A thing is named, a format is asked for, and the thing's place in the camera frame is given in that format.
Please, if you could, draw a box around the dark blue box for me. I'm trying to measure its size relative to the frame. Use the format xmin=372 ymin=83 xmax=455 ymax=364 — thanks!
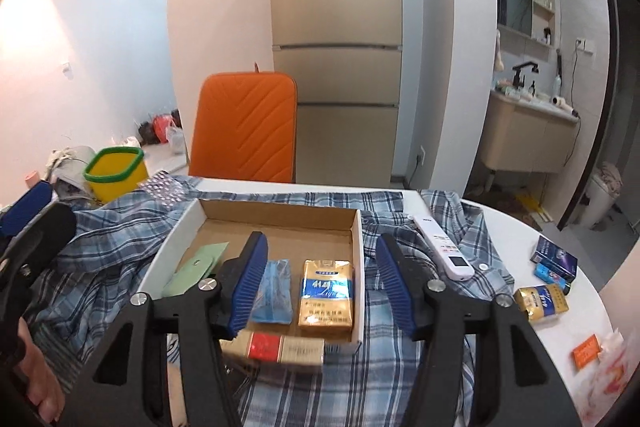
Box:
xmin=531 ymin=234 xmax=578 ymax=278

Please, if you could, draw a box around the orange packet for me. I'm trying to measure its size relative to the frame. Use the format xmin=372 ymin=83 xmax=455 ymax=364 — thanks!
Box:
xmin=572 ymin=334 xmax=603 ymax=368

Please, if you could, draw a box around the white trash can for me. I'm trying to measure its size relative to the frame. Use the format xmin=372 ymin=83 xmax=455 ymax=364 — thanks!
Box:
xmin=580 ymin=162 xmax=623 ymax=230

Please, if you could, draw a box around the yellow bin green rim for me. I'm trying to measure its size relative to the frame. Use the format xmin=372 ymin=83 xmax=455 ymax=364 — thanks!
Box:
xmin=82 ymin=147 xmax=147 ymax=204

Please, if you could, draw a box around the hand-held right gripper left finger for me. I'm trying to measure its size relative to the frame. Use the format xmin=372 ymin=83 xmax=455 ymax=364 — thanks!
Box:
xmin=65 ymin=231 xmax=271 ymax=427

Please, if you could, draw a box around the blue plaid shirt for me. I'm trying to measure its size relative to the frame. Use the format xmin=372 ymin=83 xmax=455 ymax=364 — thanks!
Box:
xmin=22 ymin=174 xmax=516 ymax=427

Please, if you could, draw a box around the person's left hand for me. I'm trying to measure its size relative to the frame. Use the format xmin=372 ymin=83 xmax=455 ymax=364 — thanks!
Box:
xmin=17 ymin=317 xmax=66 ymax=423

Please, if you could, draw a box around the black faucet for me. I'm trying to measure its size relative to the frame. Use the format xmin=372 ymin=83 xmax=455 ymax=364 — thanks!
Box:
xmin=511 ymin=62 xmax=540 ymax=90

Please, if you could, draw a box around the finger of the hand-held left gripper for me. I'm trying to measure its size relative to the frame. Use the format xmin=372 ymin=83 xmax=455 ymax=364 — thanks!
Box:
xmin=7 ymin=202 xmax=78 ymax=270
xmin=0 ymin=181 xmax=53 ymax=238

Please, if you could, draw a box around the shallow cardboard box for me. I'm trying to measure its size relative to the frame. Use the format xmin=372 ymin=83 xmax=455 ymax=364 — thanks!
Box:
xmin=136 ymin=198 xmax=365 ymax=355

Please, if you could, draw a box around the green snap pouch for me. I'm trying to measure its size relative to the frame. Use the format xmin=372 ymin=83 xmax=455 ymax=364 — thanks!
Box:
xmin=161 ymin=243 xmax=230 ymax=298

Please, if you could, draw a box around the small blue packet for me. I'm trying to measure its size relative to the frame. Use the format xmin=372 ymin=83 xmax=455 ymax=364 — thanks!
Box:
xmin=534 ymin=263 xmax=571 ymax=295

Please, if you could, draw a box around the gold blue cigarette pack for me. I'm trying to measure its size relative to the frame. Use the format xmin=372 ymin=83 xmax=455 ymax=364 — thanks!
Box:
xmin=514 ymin=284 xmax=570 ymax=323
xmin=298 ymin=259 xmax=354 ymax=334

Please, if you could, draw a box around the beige vanity cabinet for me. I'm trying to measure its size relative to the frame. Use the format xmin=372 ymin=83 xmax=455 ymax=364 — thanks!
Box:
xmin=482 ymin=89 xmax=581 ymax=175

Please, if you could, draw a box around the beige cloth pile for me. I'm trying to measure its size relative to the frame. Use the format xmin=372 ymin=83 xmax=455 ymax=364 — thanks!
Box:
xmin=47 ymin=147 xmax=98 ymax=198

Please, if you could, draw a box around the white remote control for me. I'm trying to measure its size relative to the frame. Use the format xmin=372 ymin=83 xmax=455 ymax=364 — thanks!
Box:
xmin=412 ymin=215 xmax=475 ymax=280

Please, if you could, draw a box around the orange chair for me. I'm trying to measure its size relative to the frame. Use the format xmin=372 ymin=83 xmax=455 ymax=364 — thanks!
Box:
xmin=189 ymin=72 xmax=297 ymax=184

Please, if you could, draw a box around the white pink plastic bag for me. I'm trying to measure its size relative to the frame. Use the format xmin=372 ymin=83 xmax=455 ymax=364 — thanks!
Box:
xmin=592 ymin=329 xmax=626 ymax=408

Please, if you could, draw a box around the white hair dryer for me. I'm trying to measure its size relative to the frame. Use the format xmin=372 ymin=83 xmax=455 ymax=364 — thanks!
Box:
xmin=550 ymin=94 xmax=580 ymax=118

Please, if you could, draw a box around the beige refrigerator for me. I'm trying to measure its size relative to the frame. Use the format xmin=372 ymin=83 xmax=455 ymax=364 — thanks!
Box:
xmin=269 ymin=0 xmax=403 ymax=185

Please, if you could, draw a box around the bathroom niche shelf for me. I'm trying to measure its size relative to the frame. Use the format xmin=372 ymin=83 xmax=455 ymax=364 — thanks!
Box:
xmin=531 ymin=0 xmax=557 ymax=45

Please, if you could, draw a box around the silver blister pack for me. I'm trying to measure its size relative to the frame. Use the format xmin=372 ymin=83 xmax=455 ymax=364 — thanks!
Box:
xmin=137 ymin=172 xmax=188 ymax=208

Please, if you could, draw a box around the red plastic bag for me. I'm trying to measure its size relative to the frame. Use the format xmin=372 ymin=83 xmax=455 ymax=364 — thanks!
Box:
xmin=151 ymin=114 xmax=176 ymax=144

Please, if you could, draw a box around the dark door frame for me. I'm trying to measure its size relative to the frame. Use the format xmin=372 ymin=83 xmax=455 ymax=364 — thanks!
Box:
xmin=560 ymin=0 xmax=640 ymax=233

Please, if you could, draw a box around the blue tissue pack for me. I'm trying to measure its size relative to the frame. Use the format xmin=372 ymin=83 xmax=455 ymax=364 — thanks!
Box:
xmin=250 ymin=259 xmax=293 ymax=325

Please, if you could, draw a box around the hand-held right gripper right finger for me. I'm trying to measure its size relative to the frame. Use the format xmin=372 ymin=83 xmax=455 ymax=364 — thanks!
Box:
xmin=375 ymin=233 xmax=583 ymax=427

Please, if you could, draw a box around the gold red cigarette pack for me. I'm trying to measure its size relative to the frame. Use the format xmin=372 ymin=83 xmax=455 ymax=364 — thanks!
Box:
xmin=220 ymin=331 xmax=326 ymax=367

